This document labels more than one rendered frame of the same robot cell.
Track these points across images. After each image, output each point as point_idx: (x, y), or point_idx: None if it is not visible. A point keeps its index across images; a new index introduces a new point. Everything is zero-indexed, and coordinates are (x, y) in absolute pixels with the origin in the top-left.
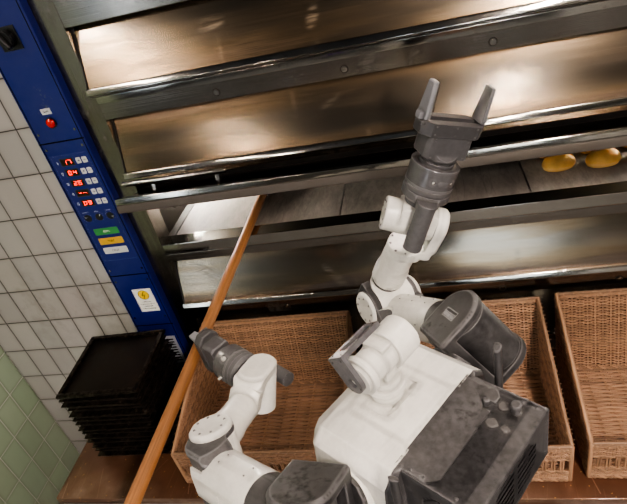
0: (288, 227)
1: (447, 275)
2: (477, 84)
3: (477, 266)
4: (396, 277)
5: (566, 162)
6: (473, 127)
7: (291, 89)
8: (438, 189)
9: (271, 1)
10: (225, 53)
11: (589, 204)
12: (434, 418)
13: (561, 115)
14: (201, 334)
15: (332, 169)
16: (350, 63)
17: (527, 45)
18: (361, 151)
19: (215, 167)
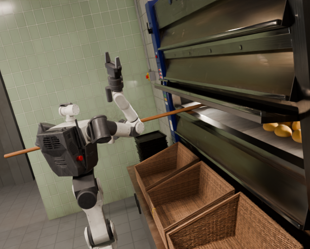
0: (191, 113)
1: (215, 157)
2: (211, 68)
3: (221, 158)
4: (125, 115)
5: (267, 126)
6: (111, 67)
7: (187, 58)
8: (109, 83)
9: (180, 26)
10: (172, 42)
11: (244, 145)
12: (62, 127)
13: (229, 91)
14: (120, 119)
15: (173, 88)
16: (190, 51)
17: (223, 55)
18: (207, 90)
19: (177, 81)
